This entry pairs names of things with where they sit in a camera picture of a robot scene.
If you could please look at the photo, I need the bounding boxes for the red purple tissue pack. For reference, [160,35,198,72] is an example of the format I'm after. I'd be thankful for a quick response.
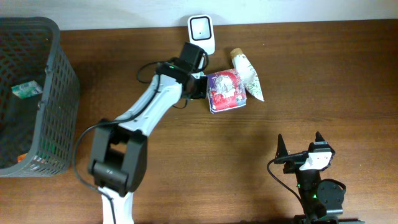
[207,69,247,114]

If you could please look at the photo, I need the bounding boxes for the white pouch with cork cap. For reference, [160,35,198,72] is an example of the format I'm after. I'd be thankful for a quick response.
[230,48,264,101]

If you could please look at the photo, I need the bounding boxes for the small green tissue pack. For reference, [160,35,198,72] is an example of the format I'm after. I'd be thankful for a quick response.
[11,81,43,99]

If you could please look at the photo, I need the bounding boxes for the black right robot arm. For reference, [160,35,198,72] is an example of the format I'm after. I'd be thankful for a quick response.
[267,132,363,224]

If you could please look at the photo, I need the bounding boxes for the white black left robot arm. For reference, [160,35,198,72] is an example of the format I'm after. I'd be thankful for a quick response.
[88,42,208,223]

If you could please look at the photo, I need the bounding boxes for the grey plastic mesh basket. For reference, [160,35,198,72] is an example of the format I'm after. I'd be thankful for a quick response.
[1,17,80,177]

